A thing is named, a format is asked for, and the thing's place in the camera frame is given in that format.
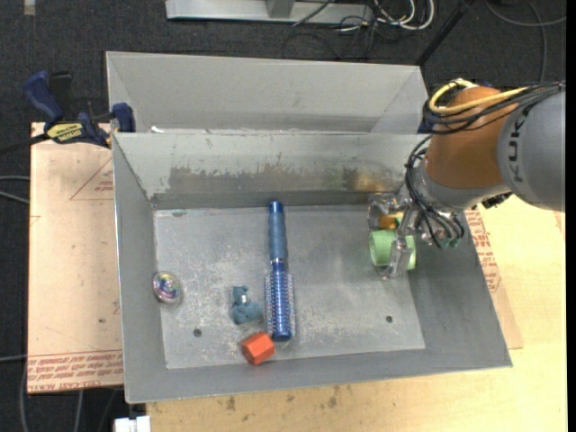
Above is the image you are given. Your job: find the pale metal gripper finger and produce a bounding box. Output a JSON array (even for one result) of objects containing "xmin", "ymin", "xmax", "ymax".
[{"xmin": 381, "ymin": 235, "xmax": 411, "ymax": 282}]

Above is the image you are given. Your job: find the light green roll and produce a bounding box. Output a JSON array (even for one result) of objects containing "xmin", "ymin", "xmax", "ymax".
[{"xmin": 368, "ymin": 228, "xmax": 419, "ymax": 270}]

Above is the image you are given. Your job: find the grey metal bin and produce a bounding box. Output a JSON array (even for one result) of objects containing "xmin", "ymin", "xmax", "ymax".
[{"xmin": 105, "ymin": 50, "xmax": 514, "ymax": 405}]

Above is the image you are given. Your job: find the blue round hairbrush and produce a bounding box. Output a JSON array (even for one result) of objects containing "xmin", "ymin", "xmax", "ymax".
[{"xmin": 263, "ymin": 200, "xmax": 299, "ymax": 343}]

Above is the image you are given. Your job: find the blue-grey toy animal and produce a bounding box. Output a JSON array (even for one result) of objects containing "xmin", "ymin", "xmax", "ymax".
[{"xmin": 229, "ymin": 284, "xmax": 265, "ymax": 326}]

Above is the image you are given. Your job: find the orange-red block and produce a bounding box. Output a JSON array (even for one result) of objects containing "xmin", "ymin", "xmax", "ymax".
[{"xmin": 239, "ymin": 330, "xmax": 277, "ymax": 367}]

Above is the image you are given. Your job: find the brown cardboard board red print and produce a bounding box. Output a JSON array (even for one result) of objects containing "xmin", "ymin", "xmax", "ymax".
[{"xmin": 26, "ymin": 121, "xmax": 526, "ymax": 396}]

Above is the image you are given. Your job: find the black cylinder on white bracket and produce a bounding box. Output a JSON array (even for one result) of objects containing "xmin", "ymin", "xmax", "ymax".
[{"xmin": 480, "ymin": 191, "xmax": 513, "ymax": 211}]

